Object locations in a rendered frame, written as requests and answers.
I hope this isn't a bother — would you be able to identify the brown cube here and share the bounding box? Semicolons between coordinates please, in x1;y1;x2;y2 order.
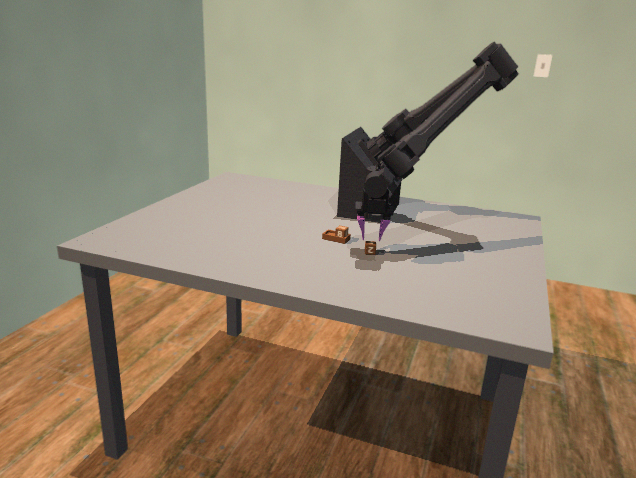
335;226;348;238
365;241;376;255

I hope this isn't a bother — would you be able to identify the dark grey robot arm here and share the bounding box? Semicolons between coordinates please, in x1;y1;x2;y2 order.
358;41;519;221

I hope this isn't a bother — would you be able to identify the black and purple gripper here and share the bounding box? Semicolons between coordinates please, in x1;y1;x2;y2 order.
355;202;394;241

